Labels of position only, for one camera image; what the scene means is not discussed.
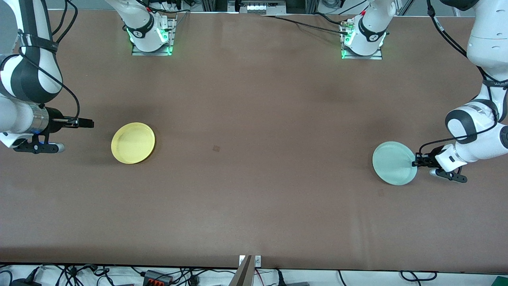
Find aluminium frame profile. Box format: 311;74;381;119
200;0;229;12

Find pale green round plate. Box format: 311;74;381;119
372;141;418;186

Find yellow round plate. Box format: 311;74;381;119
111;122;156;164

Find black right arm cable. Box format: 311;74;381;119
18;0;82;120

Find grey support post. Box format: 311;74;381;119
229;255;254;286

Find grey electronics box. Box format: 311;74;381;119
236;0;287;15

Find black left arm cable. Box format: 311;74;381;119
416;0;501;157

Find black power strip orange switches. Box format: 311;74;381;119
143;270;173;286

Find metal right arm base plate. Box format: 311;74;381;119
132;17;177;56

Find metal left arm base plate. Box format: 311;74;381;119
341;18;384;60

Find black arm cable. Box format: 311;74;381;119
416;0;501;157
18;0;82;120

